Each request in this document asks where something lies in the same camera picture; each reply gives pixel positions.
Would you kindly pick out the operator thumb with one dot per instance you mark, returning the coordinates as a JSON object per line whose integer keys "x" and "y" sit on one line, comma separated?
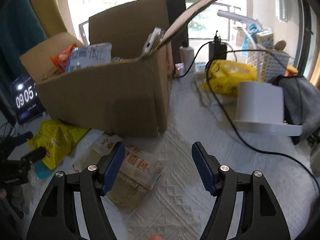
{"x": 155, "y": 237}

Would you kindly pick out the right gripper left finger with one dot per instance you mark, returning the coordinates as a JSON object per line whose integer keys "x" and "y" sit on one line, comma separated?
{"x": 55, "y": 216}

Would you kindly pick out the yellow snack bag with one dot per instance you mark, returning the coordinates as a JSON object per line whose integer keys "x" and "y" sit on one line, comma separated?
{"x": 58, "y": 139}

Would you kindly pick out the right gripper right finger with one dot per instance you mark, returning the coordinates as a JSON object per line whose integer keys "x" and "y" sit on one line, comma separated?
{"x": 261, "y": 215}

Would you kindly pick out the green yellow noodle bag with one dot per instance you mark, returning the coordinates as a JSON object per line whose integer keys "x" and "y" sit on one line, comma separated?
{"x": 153, "y": 41}

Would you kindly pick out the yellow wet wipes pack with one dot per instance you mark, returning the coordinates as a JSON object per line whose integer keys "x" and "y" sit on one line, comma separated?
{"x": 223, "y": 77}

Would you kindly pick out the orange snack bag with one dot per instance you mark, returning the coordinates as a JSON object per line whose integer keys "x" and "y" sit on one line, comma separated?
{"x": 60, "y": 61}

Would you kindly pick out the white charger box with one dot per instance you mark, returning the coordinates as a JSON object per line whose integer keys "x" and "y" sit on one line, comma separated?
{"x": 260, "y": 109}

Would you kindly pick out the brown cardboard box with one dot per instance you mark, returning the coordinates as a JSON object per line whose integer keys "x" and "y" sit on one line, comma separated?
{"x": 129, "y": 97}

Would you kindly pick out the black tablet clock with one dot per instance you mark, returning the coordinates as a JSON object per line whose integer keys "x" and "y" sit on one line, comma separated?
{"x": 27, "y": 104}

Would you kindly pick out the blue white snack bag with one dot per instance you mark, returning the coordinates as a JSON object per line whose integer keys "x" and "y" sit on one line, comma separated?
{"x": 93, "y": 55}

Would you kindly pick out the light blue snack pack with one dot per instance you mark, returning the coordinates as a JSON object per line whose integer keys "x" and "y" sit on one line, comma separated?
{"x": 42, "y": 171}

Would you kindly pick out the white mesh basket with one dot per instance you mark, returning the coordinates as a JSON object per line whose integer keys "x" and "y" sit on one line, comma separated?
{"x": 272, "y": 63}

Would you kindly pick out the toast bread bag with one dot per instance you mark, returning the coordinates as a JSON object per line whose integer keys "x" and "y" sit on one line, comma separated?
{"x": 136, "y": 177}

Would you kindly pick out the yellow curtain left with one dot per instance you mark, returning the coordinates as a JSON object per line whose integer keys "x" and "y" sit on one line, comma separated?
{"x": 54, "y": 16}

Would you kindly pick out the grey cloth pouch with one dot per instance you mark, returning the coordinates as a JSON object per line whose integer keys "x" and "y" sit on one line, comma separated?
{"x": 301, "y": 104}

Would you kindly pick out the teal curtain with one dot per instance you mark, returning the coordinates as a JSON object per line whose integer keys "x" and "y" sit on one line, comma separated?
{"x": 20, "y": 31}

